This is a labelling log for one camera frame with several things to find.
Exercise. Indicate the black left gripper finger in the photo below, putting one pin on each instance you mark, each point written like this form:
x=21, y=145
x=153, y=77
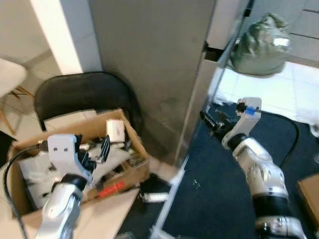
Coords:
x=105, y=148
x=78, y=142

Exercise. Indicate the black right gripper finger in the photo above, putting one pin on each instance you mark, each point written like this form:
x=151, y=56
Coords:
x=224, y=116
x=208, y=120

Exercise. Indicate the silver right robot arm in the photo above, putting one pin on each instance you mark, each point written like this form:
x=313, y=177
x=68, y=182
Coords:
x=266, y=179

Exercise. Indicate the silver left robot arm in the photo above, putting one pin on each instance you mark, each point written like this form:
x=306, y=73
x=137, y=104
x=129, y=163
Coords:
x=62, y=206

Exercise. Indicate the open cardboard box with trash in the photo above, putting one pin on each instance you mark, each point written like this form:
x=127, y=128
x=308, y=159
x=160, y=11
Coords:
x=127, y=172

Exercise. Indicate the green plastic rubbish bag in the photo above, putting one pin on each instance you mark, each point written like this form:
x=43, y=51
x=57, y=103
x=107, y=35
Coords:
x=259, y=47

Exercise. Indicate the white paper cup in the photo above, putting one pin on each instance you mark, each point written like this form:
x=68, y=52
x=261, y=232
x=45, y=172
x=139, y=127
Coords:
x=115, y=130

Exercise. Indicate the black folding chair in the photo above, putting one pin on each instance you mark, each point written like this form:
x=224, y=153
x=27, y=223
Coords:
x=82, y=94

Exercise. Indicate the black object with white part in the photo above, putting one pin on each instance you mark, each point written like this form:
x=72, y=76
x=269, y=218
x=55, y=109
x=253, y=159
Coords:
x=155, y=185

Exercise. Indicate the grey metal cabinet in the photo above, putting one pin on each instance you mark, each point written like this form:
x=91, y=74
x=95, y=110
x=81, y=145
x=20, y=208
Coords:
x=154, y=59

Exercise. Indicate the white plastic rod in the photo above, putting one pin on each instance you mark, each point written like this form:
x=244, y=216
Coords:
x=169, y=199

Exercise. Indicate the black pole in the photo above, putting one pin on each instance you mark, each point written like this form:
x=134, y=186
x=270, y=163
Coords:
x=238, y=35

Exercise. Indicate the small closed cardboard box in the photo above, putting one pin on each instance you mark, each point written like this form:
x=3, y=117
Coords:
x=310, y=199

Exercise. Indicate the white chair with wooden legs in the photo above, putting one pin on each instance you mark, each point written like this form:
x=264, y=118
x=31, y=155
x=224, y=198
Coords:
x=10, y=74

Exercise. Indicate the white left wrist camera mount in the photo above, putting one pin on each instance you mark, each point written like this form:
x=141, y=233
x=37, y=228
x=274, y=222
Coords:
x=62, y=149

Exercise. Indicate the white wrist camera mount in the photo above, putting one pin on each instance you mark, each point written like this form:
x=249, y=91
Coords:
x=62, y=149
x=247, y=117

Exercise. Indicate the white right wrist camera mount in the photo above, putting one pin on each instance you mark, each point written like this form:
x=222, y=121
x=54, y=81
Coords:
x=247, y=117

